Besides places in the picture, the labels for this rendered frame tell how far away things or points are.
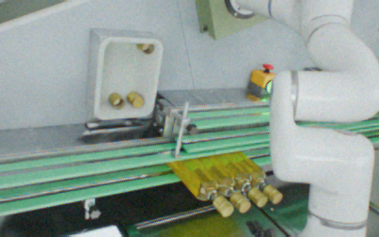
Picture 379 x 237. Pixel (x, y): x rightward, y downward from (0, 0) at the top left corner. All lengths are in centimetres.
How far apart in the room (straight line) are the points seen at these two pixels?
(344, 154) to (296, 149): 6
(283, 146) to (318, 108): 10
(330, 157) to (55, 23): 71
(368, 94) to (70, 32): 70
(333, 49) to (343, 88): 8
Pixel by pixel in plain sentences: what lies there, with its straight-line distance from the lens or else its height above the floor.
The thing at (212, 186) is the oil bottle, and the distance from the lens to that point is 96.
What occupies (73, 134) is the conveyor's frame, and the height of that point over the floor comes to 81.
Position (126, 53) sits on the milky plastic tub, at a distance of 103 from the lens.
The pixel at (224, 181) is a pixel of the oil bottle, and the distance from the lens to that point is 99.
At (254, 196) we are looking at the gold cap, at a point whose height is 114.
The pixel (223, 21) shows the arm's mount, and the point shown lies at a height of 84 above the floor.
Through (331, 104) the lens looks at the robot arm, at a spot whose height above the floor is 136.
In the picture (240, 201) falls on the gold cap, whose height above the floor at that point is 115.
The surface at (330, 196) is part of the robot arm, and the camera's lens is 57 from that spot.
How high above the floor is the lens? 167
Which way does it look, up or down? 47 degrees down
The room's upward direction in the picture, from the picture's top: 131 degrees clockwise
